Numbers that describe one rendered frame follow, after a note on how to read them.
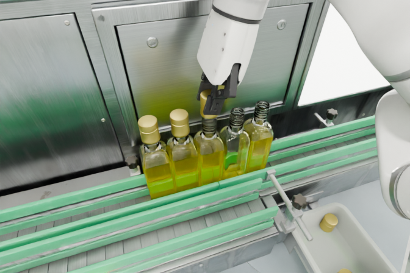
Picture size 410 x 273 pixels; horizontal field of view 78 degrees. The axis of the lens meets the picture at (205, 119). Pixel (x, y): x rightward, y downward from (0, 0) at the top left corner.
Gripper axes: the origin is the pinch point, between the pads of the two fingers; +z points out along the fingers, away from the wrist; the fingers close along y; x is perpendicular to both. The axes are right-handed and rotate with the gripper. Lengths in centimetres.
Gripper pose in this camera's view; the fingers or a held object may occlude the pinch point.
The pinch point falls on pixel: (210, 98)
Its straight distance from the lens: 45.5
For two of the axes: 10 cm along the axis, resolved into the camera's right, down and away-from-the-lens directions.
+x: 9.3, 0.0, 3.7
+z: -2.4, 7.7, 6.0
